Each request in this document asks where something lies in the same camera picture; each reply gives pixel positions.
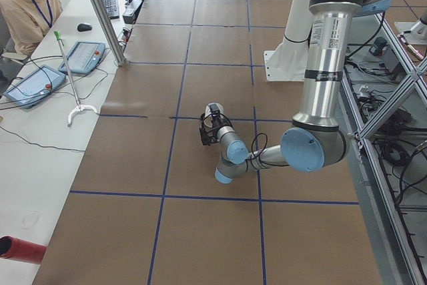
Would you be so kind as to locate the grabber stick green handle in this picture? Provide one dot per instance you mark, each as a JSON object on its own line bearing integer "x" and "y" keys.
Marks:
{"x": 79, "y": 108}

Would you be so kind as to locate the person in beige shirt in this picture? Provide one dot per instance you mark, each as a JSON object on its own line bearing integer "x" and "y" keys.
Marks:
{"x": 29, "y": 21}

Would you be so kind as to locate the near blue teach pendant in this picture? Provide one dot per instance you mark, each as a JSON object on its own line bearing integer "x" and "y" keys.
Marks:
{"x": 35, "y": 87}

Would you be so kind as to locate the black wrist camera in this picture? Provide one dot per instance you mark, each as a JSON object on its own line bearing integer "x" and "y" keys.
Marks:
{"x": 205, "y": 140}

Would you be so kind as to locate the far blue teach pendant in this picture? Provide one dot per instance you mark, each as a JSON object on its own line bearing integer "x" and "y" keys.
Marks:
{"x": 84, "y": 56}

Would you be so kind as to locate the aluminium side frame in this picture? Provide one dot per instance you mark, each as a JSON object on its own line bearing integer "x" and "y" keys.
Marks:
{"x": 384, "y": 88}

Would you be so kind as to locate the black computer mouse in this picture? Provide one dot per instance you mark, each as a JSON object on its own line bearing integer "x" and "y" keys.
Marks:
{"x": 84, "y": 27}

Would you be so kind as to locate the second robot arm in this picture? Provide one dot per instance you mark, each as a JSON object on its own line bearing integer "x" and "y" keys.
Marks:
{"x": 421, "y": 23}

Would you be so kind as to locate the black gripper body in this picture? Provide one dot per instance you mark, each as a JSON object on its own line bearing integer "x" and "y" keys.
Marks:
{"x": 215, "y": 123}

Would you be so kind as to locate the black keyboard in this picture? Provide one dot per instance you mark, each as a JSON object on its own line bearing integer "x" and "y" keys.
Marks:
{"x": 112, "y": 8}

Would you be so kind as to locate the aluminium frame post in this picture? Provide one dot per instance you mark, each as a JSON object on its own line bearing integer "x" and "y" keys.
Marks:
{"x": 108, "y": 31}

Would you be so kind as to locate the red cylinder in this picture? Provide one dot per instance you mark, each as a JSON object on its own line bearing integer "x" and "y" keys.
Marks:
{"x": 21, "y": 250}

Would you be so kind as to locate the white pedestal column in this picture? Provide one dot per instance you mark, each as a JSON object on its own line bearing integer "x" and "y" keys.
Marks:
{"x": 288, "y": 61}

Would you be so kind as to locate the blue teach pendant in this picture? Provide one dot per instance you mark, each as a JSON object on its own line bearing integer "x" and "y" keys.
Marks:
{"x": 84, "y": 56}
{"x": 35, "y": 87}

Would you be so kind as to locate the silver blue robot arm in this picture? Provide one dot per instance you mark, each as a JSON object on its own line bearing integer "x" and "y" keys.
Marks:
{"x": 313, "y": 50}

